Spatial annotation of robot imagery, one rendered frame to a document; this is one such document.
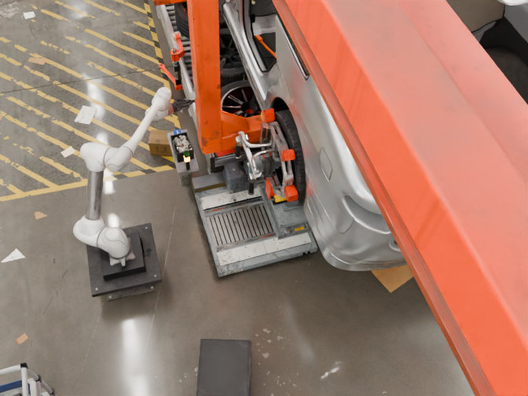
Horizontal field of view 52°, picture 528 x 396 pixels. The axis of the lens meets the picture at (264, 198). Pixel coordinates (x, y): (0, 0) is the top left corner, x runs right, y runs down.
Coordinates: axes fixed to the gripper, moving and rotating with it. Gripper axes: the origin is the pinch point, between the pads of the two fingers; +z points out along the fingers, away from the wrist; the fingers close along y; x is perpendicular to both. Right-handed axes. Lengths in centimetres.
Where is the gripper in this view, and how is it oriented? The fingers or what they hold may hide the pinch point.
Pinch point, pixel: (191, 101)
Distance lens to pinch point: 428.4
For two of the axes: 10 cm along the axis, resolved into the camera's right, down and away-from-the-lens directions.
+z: 6.9, -3.6, 6.3
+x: 5.1, -3.9, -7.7
